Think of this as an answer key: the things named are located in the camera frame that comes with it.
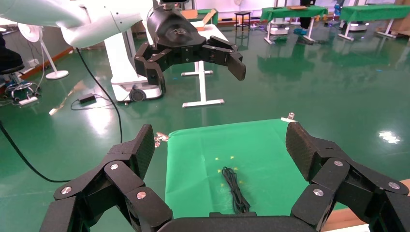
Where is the green table cloth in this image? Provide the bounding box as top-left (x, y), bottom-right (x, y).
top-left (165, 119), bottom-right (348, 218)

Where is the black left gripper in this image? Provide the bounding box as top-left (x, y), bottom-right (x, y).
top-left (133, 6), bottom-right (247, 94)

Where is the black office chair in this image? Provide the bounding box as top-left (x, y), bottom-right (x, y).
top-left (0, 33), bottom-right (41, 102)

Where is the green cloth covered table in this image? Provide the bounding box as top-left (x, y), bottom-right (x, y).
top-left (337, 3), bottom-right (410, 42)
top-left (260, 4), bottom-right (329, 45)

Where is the black power adapter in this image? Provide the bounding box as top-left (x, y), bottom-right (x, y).
top-left (70, 93), bottom-right (113, 111)

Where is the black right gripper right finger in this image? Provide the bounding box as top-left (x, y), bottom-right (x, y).
top-left (285, 121), bottom-right (410, 232)

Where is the white power strip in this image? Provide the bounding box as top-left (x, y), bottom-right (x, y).
top-left (18, 96), bottom-right (39, 106)

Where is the white wheeled robot column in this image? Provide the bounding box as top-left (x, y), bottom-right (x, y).
top-left (104, 30), bottom-right (162, 103)

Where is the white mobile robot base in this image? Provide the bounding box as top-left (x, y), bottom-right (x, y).
top-left (266, 21), bottom-right (291, 36)
top-left (347, 20), bottom-right (368, 32)

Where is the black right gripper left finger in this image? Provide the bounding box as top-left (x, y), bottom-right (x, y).
top-left (40, 124), bottom-right (174, 232)

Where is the tall brown cardboard carton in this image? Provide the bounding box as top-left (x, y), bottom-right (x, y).
top-left (389, 0), bottom-right (410, 36)

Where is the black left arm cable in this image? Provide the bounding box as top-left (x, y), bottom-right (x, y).
top-left (0, 48), bottom-right (124, 184)

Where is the black data cable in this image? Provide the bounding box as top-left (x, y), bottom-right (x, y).
top-left (221, 166), bottom-right (251, 215)

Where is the large open cardboard carton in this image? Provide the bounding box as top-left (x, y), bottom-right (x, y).
top-left (181, 9), bottom-right (218, 32)

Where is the white standing fan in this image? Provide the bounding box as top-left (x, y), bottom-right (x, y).
top-left (17, 23), bottom-right (70, 80)

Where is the black square stool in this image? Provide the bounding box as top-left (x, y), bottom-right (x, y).
top-left (234, 11), bottom-right (252, 32)

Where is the person in dark clothes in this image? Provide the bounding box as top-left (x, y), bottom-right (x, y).
top-left (293, 0), bottom-right (318, 36)

